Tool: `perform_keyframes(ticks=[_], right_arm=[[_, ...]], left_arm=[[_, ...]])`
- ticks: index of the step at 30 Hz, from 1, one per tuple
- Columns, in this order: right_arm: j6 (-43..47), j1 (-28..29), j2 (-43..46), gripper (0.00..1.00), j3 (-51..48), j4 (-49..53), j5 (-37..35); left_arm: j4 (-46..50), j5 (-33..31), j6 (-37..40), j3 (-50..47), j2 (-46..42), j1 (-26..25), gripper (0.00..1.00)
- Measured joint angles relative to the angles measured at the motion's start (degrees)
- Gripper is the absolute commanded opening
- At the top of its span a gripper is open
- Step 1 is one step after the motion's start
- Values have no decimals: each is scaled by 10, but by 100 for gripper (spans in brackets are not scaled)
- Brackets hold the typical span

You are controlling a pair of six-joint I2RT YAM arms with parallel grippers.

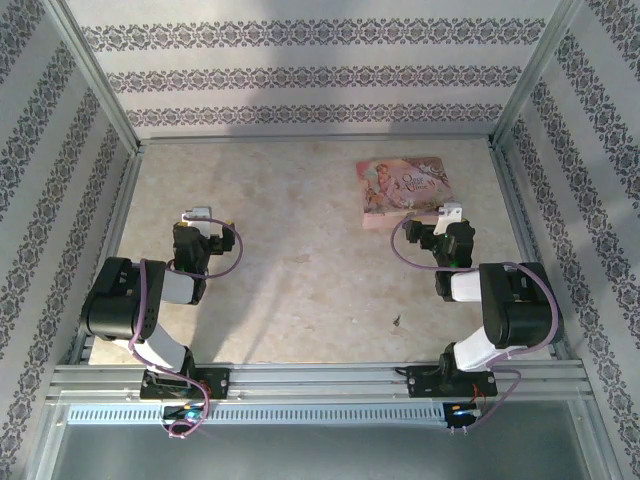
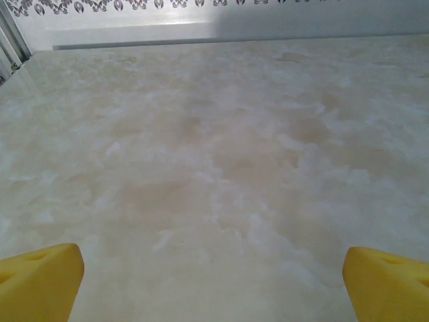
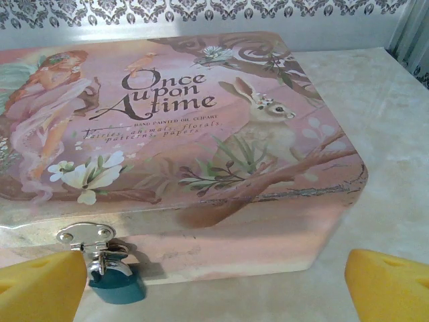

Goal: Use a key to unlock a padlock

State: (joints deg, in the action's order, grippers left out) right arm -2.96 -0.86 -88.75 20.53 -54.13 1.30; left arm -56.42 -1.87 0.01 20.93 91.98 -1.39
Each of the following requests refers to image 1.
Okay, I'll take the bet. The grey slotted cable duct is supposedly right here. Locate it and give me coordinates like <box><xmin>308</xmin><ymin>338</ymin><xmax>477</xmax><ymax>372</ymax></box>
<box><xmin>65</xmin><ymin>403</ymin><xmax>449</xmax><ymax>428</ymax></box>

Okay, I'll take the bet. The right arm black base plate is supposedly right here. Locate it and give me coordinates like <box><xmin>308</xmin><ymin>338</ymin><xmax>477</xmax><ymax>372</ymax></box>
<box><xmin>404</xmin><ymin>363</ymin><xmax>500</xmax><ymax>400</ymax></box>

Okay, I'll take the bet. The grey metal sheet panel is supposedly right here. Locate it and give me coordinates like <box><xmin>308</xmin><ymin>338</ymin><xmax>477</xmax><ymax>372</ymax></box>
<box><xmin>33</xmin><ymin>399</ymin><xmax>607</xmax><ymax>480</ymax></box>

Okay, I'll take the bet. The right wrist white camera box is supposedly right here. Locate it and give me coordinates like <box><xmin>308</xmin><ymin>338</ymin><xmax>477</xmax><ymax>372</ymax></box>
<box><xmin>432</xmin><ymin>200</ymin><xmax>465</xmax><ymax>237</ymax></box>

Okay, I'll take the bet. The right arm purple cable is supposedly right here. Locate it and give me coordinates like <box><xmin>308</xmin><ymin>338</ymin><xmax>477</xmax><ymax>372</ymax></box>
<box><xmin>390</xmin><ymin>210</ymin><xmax>565</xmax><ymax>434</ymax></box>

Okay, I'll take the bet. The aluminium frame side rail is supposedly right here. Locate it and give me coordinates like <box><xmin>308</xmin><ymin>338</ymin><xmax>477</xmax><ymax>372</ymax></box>
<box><xmin>74</xmin><ymin>142</ymin><xmax>146</xmax><ymax>367</ymax></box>
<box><xmin>486</xmin><ymin>139</ymin><xmax>572</xmax><ymax>362</ymax></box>

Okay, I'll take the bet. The long aluminium mounting beam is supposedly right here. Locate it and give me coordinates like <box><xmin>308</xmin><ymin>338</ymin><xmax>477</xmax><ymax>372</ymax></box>
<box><xmin>44</xmin><ymin>359</ymin><xmax>599</xmax><ymax>406</ymax></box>

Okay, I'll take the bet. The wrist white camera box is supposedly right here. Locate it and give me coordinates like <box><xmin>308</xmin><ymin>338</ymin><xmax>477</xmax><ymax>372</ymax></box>
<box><xmin>181</xmin><ymin>206</ymin><xmax>217</xmax><ymax>235</ymax></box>
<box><xmin>432</xmin><ymin>200</ymin><xmax>465</xmax><ymax>237</ymax></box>

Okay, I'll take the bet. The aluminium frame corner post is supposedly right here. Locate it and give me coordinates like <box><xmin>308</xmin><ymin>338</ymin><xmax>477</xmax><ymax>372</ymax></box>
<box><xmin>41</xmin><ymin>0</ymin><xmax>145</xmax><ymax>156</ymax></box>
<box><xmin>489</xmin><ymin>0</ymin><xmax>586</xmax><ymax>149</ymax></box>

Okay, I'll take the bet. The aluminium frame rear rail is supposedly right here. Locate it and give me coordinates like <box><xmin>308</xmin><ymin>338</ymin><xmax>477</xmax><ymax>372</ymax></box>
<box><xmin>136</xmin><ymin>133</ymin><xmax>495</xmax><ymax>148</ymax></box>

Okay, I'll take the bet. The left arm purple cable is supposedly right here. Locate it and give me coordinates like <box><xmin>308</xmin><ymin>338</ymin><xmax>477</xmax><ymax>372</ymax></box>
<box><xmin>128</xmin><ymin>215</ymin><xmax>246</xmax><ymax>442</ymax></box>

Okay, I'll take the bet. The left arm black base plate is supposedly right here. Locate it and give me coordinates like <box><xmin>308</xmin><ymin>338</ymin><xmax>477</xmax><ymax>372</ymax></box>
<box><xmin>139</xmin><ymin>366</ymin><xmax>232</xmax><ymax>402</ymax></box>

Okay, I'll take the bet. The pink picture tin box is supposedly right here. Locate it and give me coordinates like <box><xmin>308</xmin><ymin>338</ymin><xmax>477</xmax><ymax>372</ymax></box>
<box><xmin>354</xmin><ymin>155</ymin><xmax>457</xmax><ymax>232</ymax></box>

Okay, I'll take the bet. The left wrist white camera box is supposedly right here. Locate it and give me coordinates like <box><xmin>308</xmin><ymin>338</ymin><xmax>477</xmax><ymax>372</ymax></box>
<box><xmin>181</xmin><ymin>206</ymin><xmax>217</xmax><ymax>235</ymax></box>

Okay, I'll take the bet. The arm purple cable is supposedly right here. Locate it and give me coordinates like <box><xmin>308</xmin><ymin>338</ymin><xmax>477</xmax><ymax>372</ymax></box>
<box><xmin>128</xmin><ymin>215</ymin><xmax>246</xmax><ymax>442</ymax></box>
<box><xmin>390</xmin><ymin>210</ymin><xmax>565</xmax><ymax>434</ymax></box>

